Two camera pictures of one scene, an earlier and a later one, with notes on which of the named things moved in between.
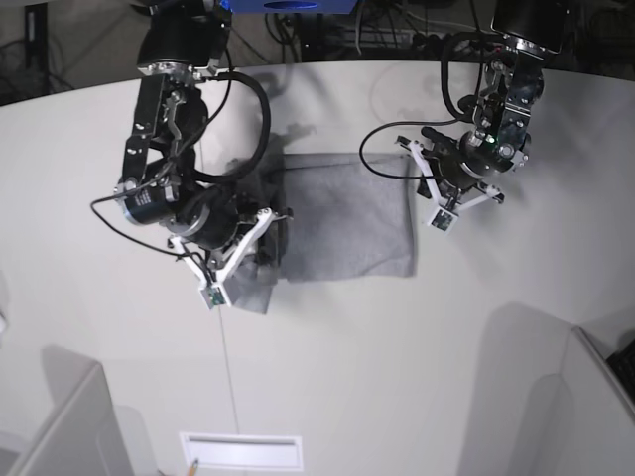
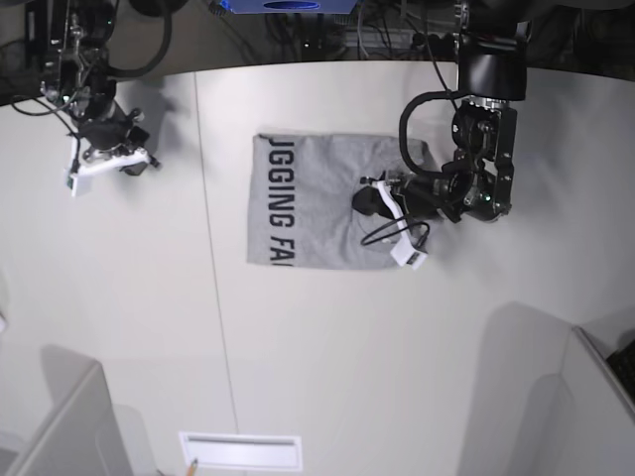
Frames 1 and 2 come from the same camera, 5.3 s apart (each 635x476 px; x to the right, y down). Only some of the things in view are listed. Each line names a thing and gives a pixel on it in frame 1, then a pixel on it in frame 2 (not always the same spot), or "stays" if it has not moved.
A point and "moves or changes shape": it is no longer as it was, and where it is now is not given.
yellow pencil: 191,470 stays
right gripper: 465,162 to 425,192
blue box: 290,6 stays
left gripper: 206,216 to 113,131
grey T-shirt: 346,216 moves or changes shape
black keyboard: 622,362 stays
